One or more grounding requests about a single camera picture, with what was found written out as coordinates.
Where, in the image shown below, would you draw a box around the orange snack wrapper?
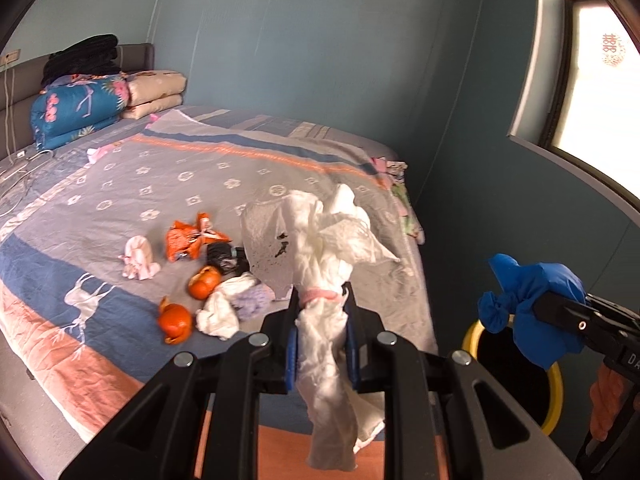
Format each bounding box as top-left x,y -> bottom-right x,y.
165,212 -> 232,263

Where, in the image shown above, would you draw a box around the bed with patterned sheet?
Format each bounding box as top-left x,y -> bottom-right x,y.
0,105 -> 441,480

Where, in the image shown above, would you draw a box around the floral cloth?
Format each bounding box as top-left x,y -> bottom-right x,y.
370,156 -> 426,244

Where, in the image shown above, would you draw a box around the blue floral folded quilt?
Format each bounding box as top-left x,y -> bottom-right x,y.
30,74 -> 130,151

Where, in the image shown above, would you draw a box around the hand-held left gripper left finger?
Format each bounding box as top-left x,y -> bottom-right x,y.
59,294 -> 302,480

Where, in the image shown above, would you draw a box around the white plastic bag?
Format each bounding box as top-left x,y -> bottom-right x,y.
240,183 -> 402,472

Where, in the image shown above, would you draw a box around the orange tangerine peel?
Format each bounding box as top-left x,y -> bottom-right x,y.
157,296 -> 194,345
188,266 -> 222,300

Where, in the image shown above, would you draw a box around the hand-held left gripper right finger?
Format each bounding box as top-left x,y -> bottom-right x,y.
344,284 -> 583,480

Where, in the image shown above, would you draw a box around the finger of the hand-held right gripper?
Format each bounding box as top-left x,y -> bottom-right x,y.
532,291 -> 640,378
586,294 -> 640,322

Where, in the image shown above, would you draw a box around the yellow-rimmed black trash bin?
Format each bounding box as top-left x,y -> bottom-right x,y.
461,321 -> 564,437

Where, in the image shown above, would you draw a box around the red paper cutout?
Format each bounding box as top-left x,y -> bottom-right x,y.
601,35 -> 626,67

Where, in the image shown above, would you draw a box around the person's right hand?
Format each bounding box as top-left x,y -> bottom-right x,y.
589,362 -> 629,441

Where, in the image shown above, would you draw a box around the black folded clothes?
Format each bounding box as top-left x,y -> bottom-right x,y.
41,34 -> 122,86

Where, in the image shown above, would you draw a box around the white charger cable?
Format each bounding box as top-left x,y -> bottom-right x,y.
0,62 -> 55,211

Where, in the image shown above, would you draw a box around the white crumpled tissue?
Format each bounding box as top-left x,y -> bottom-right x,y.
195,291 -> 242,339
215,272 -> 257,302

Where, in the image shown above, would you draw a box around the blue glove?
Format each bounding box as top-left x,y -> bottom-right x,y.
476,253 -> 587,372

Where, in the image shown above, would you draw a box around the small pink cloth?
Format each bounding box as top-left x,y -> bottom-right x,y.
86,142 -> 123,163

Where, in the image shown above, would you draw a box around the window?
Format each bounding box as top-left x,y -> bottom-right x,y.
507,0 -> 640,201

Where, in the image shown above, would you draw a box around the pale purple crumpled tissue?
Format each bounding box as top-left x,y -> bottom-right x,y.
234,282 -> 275,322

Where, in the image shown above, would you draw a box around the grey bed headboard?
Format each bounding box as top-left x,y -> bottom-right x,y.
0,42 -> 155,161

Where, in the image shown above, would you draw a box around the pink-white crumpled tissue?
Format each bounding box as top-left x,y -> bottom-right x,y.
119,236 -> 161,281

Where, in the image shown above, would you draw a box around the black plastic bag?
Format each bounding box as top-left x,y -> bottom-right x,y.
206,242 -> 251,277

